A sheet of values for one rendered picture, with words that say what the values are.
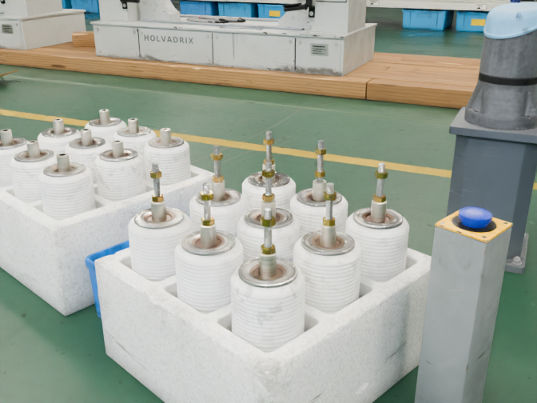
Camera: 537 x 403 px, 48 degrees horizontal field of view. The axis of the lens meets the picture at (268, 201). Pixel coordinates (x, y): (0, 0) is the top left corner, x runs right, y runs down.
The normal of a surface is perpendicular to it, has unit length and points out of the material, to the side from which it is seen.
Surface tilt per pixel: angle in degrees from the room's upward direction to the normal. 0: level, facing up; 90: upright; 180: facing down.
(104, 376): 0
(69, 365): 0
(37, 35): 90
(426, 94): 90
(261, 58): 90
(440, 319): 90
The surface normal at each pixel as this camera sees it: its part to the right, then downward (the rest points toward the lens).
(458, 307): -0.71, 0.27
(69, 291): 0.72, 0.26
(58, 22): 0.91, 0.16
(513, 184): -0.41, 0.35
